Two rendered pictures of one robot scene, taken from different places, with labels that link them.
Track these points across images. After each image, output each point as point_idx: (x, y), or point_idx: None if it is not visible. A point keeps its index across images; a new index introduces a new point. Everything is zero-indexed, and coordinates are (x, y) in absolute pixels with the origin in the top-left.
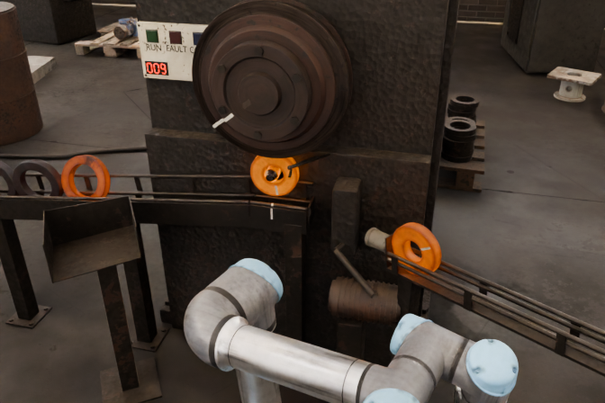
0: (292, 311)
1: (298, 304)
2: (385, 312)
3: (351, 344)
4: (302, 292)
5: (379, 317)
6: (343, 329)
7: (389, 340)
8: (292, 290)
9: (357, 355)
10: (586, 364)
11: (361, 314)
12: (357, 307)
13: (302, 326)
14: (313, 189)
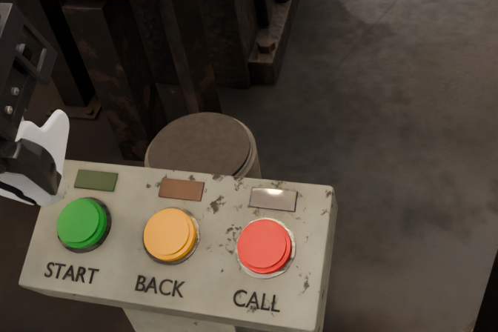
0: (28, 9)
1: None
2: None
3: (98, 45)
4: None
5: None
6: (75, 18)
7: (209, 43)
8: None
9: (116, 63)
10: None
11: None
12: None
13: (57, 32)
14: None
